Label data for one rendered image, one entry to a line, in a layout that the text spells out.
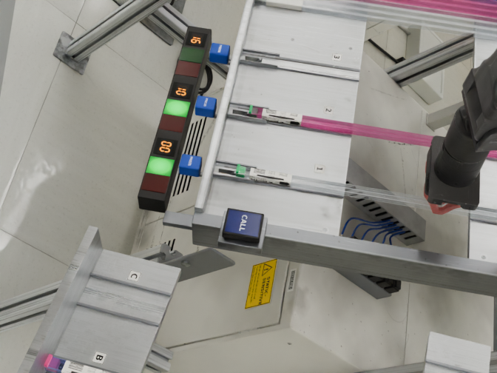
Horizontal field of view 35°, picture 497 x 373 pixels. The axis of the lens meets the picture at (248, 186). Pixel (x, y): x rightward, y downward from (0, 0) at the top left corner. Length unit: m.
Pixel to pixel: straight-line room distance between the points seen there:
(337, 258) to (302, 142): 0.19
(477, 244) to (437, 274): 0.07
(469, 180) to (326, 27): 0.42
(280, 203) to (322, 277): 0.34
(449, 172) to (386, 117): 0.74
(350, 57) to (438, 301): 0.65
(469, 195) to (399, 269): 0.14
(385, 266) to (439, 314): 0.63
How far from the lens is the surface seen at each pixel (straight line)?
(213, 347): 1.49
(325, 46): 1.31
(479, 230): 1.16
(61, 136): 1.92
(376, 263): 1.11
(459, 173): 1.04
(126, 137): 2.04
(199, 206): 1.09
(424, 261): 1.10
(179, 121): 1.21
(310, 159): 1.17
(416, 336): 1.64
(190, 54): 1.30
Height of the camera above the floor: 1.50
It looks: 41 degrees down
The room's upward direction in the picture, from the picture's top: 69 degrees clockwise
